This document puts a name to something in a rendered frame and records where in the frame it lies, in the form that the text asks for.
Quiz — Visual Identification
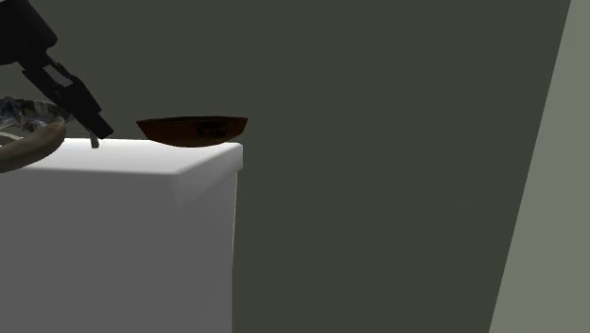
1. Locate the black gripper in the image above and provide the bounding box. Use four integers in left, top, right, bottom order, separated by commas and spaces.
51, 76, 115, 149

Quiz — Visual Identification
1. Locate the beige curved object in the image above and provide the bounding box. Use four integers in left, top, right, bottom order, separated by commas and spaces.
0, 116, 67, 175

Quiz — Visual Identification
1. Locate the blue white patterned bowl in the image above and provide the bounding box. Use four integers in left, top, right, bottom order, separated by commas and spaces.
0, 95, 76, 140

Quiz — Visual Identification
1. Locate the dark brown bowl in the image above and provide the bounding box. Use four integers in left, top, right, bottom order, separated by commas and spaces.
135, 115, 250, 149

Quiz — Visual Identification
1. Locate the white cabinet block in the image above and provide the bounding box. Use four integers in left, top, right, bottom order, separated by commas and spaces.
0, 137, 245, 333

